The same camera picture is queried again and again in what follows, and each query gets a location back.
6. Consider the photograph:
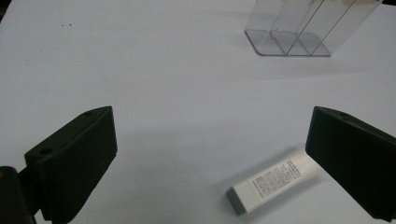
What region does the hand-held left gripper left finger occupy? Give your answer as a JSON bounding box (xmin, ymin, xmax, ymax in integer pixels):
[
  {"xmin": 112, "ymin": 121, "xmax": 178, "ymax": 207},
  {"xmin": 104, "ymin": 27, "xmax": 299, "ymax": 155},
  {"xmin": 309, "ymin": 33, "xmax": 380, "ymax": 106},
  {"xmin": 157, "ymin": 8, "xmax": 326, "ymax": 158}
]
[{"xmin": 23, "ymin": 105, "xmax": 119, "ymax": 224}]

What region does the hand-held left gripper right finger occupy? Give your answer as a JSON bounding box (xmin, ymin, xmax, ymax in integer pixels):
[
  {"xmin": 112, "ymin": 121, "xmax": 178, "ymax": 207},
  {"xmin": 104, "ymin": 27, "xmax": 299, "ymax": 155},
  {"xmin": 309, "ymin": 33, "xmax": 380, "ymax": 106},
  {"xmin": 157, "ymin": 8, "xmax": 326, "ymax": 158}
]
[{"xmin": 304, "ymin": 105, "xmax": 396, "ymax": 223}]

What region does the white cosmetic tube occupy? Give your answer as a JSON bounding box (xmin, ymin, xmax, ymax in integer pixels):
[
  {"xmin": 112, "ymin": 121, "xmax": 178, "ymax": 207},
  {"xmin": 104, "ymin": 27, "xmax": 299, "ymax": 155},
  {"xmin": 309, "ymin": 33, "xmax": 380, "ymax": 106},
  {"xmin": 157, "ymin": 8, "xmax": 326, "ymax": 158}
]
[{"xmin": 225, "ymin": 147, "xmax": 319, "ymax": 217}]

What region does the clear acrylic organizer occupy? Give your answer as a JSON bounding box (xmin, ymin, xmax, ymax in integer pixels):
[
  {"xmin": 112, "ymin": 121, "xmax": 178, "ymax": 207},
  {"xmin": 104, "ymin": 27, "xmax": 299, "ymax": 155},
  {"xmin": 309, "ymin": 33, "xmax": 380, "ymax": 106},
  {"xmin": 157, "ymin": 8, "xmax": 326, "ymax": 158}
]
[{"xmin": 244, "ymin": 0, "xmax": 385, "ymax": 58}]

